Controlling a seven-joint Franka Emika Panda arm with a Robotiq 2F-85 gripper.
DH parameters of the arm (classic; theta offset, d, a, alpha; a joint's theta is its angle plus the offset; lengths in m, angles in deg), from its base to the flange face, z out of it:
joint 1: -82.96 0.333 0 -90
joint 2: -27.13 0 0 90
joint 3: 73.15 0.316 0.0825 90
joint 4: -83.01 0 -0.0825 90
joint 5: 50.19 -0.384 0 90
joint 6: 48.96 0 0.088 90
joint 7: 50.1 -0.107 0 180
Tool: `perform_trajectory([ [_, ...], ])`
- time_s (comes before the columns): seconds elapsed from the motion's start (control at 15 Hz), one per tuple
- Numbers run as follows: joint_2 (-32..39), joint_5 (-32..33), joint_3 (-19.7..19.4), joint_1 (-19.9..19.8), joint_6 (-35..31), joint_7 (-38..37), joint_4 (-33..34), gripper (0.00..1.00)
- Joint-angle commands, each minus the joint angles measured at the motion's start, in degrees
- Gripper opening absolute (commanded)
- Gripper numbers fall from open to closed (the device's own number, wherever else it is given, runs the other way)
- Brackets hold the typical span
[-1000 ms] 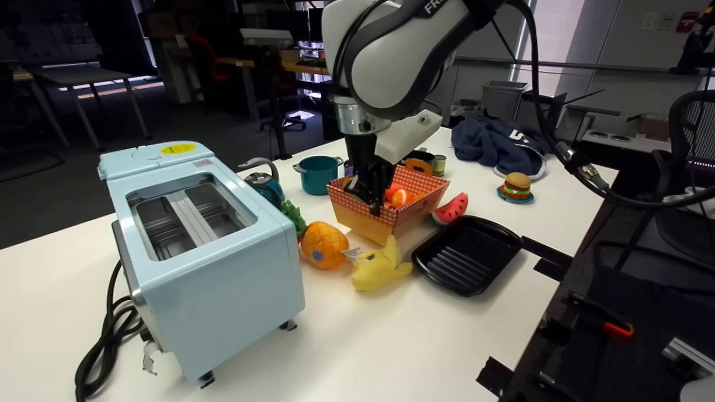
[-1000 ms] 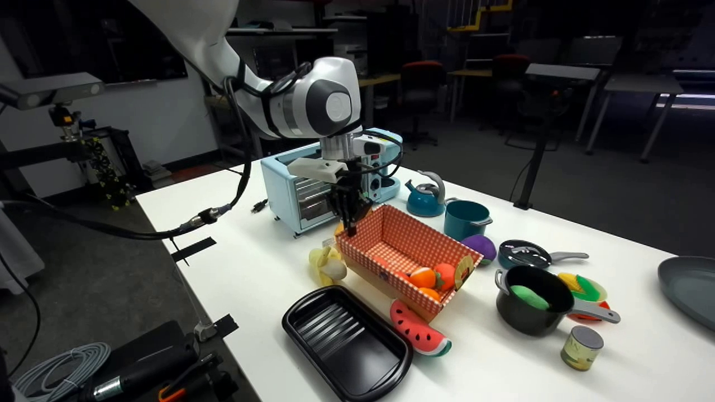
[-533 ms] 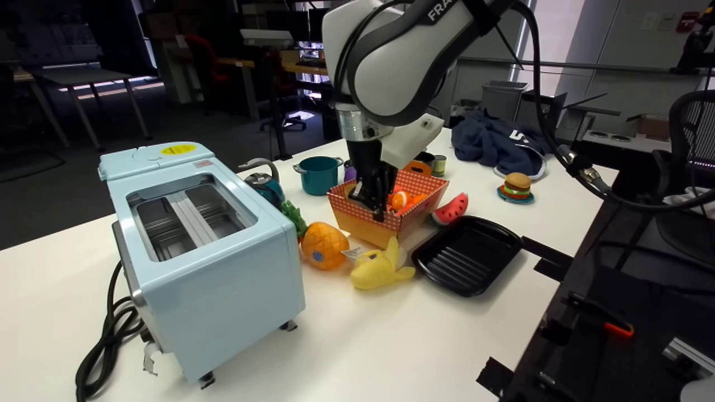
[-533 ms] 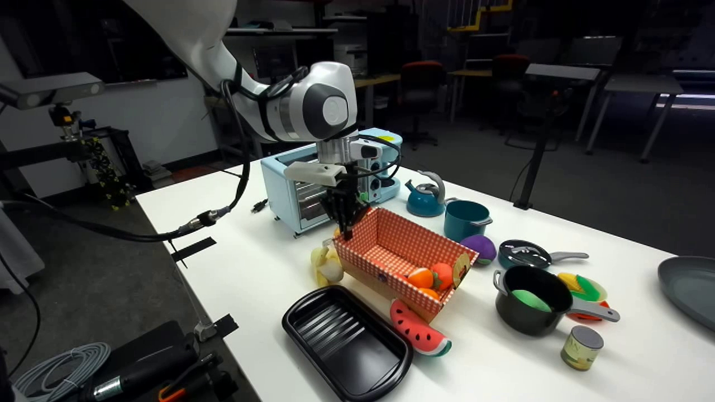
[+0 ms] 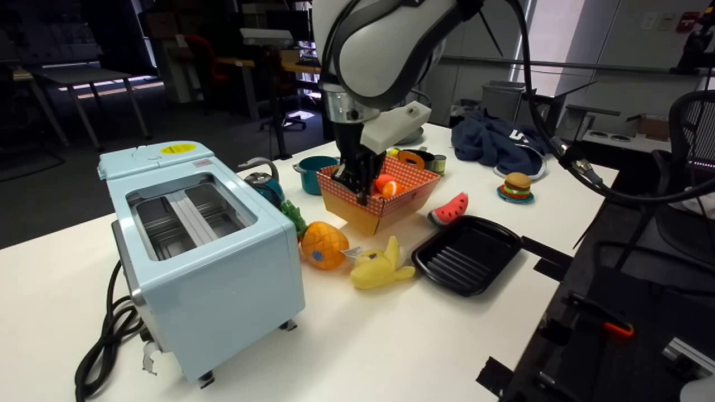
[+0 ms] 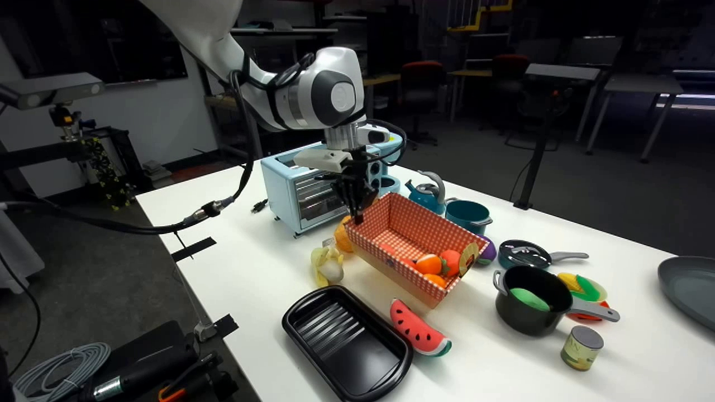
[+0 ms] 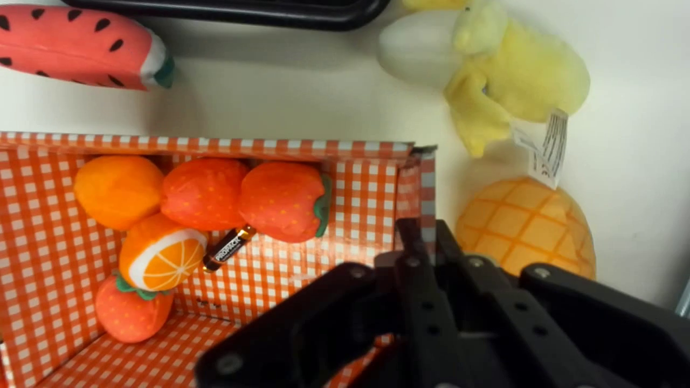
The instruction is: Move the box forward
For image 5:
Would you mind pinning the grey folding table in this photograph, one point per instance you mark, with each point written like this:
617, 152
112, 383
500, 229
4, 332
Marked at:
81, 79

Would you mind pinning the black grill tray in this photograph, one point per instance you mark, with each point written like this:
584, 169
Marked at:
466, 255

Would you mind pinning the small green cup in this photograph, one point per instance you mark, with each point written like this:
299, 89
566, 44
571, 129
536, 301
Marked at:
438, 163

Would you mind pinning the dark blue cloth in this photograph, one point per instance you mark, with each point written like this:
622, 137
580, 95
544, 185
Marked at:
494, 142

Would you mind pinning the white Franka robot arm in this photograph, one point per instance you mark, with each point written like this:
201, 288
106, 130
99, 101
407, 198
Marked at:
388, 53

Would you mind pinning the light blue toaster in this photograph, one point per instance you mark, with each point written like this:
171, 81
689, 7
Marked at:
201, 257

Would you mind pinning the teal toy kettle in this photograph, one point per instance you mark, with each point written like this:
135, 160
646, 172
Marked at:
266, 187

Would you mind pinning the toy burger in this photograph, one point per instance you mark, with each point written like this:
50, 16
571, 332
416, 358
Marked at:
514, 187

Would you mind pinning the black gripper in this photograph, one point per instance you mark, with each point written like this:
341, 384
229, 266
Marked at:
355, 149

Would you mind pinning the orange checkered cardboard box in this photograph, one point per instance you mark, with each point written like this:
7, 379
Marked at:
388, 202

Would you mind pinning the orange toy fruit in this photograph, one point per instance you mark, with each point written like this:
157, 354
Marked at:
384, 187

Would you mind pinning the yellow toy banana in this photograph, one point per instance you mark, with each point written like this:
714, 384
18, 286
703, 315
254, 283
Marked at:
380, 268

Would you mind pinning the orange toy pepper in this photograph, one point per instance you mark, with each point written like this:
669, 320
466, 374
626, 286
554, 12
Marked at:
322, 245

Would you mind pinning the red office chair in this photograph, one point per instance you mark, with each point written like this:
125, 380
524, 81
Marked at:
224, 70

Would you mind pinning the teal toy pot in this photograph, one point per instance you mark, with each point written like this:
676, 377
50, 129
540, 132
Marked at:
313, 172

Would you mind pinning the toy watermelon slice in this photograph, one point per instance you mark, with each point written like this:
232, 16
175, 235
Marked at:
450, 211

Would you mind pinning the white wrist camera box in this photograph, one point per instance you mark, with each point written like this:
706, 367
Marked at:
395, 123

